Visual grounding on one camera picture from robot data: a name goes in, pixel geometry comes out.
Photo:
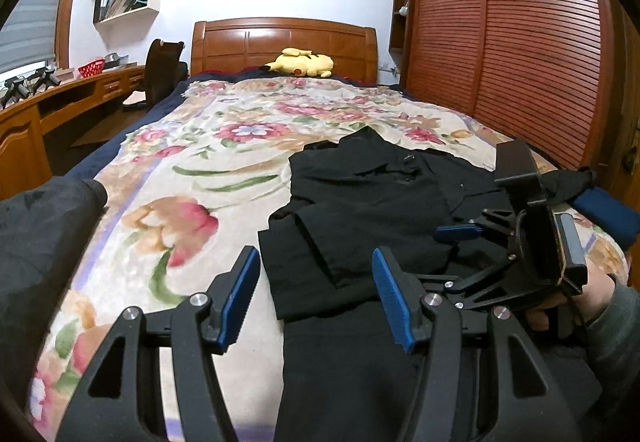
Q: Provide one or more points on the wooden desk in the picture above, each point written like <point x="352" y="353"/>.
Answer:
<point x="60" y="107"/>

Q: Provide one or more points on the black folded cloth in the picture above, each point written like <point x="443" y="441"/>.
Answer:
<point x="345" y="382"/>

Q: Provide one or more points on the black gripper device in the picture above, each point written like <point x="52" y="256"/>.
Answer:
<point x="45" y="80"/>
<point x="14" y="91"/>

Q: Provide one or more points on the floral blanket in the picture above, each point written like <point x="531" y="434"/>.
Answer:
<point x="200" y="182"/>

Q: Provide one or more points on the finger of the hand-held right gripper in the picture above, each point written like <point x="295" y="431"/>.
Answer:
<point x="485" y="287"/>
<point x="457" y="232"/>

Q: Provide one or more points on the wooden bed headboard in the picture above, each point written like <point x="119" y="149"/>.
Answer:
<point x="280" y="42"/>

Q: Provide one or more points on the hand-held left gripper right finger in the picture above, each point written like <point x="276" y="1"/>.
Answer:
<point x="392" y="302"/>

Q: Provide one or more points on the person's right hand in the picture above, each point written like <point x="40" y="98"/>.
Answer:
<point x="597" y="289"/>

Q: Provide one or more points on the dark brown chair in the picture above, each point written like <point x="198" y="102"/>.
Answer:
<point x="160" y="72"/>

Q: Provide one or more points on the grey window blind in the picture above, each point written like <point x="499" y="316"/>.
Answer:
<point x="35" y="27"/>

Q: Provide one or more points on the small white figurine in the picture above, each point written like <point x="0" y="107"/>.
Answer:
<point x="403" y="10"/>

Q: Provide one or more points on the red basket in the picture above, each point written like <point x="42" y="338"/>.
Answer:
<point x="91" y="68"/>

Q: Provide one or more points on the yellow plush toy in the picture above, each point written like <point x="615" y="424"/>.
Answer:
<point x="300" y="63"/>

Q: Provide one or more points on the wooden slatted wardrobe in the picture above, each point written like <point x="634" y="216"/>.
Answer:
<point x="505" y="32"/>

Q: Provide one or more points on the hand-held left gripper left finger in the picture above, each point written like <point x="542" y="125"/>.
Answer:
<point x="240" y="297"/>

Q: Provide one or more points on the black binder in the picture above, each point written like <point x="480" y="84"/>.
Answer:
<point x="101" y="1"/>

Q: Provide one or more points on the black shirt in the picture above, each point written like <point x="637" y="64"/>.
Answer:
<point x="365" y="202"/>

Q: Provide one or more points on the blue pillow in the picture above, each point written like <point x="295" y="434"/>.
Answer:
<point x="607" y="217"/>

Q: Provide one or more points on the wooden door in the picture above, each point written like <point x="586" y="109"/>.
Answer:
<point x="625" y="87"/>

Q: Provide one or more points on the person's right forearm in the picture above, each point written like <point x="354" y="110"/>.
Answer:
<point x="617" y="347"/>

